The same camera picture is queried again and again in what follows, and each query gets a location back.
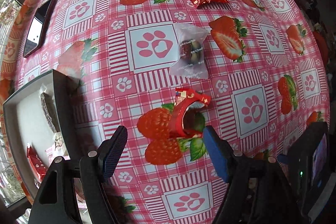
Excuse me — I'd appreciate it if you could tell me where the pink cranberry crisp packet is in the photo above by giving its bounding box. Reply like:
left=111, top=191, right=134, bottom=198
left=45, top=143, right=70, bottom=165

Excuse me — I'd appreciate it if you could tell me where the long red snack packet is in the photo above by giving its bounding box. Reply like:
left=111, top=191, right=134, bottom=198
left=26, top=143, right=47, bottom=182

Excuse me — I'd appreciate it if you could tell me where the clear chocolate wafer packet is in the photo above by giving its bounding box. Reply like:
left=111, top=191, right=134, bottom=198
left=39, top=84, right=63, bottom=148

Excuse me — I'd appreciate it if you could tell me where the red torn wrapper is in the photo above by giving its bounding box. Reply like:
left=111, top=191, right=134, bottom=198
left=168, top=88, right=211, bottom=138

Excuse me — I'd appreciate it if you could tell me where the white shallow tray box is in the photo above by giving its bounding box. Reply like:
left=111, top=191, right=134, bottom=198
left=3, top=69, right=83, bottom=198

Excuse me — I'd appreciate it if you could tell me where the clear chocolate ball packet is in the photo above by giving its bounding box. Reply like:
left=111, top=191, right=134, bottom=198
left=169, top=23, right=209, bottom=79

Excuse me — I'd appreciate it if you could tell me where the pink strawberry tablecloth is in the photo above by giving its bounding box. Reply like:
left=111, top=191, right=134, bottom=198
left=1, top=0, right=330, bottom=223

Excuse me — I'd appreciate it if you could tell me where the black smartphone red case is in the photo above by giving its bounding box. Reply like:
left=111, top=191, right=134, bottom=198
left=23, top=0, right=57, bottom=58

